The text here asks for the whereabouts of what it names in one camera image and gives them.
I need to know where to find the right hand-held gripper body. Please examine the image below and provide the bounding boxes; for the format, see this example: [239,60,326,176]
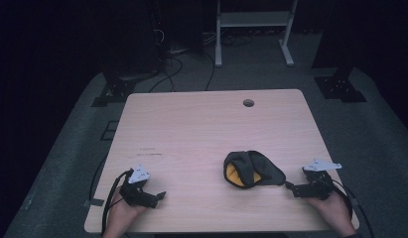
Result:
[302,159,342,201]

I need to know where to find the black stand base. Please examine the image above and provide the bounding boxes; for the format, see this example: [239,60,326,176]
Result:
[91,73,137,108]
[314,67,368,103]

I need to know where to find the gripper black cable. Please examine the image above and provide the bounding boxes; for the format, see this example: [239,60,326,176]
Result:
[329,178,375,238]
[100,168,135,236]

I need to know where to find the grey tape strip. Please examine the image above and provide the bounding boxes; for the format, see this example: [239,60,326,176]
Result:
[83,197,105,208]

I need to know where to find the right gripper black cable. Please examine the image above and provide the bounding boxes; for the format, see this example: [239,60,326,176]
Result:
[329,178,375,238]

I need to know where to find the dark floor outlet cover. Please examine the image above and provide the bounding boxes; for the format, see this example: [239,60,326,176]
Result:
[99,120,120,142]

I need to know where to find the dark grey yellow-lined fleece cloth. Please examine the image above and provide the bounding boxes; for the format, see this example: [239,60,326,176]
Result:
[222,150,287,190]

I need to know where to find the person's left hand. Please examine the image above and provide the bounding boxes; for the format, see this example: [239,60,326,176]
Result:
[105,186,148,232]

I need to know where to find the white metal desk frame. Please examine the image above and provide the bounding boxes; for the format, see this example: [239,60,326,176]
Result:
[214,0,299,68]

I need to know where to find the black cable at table edge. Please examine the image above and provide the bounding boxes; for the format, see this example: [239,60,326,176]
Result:
[88,158,107,202]

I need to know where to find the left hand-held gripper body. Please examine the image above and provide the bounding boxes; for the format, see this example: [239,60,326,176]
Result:
[119,164,159,208]

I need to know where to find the black floor cable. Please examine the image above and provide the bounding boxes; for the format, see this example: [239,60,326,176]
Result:
[204,52,216,92]
[148,55,185,93]

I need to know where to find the black computer tower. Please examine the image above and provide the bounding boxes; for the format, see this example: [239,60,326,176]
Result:
[100,0,168,77]

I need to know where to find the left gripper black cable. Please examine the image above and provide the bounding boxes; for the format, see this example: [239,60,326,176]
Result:
[100,168,135,236]

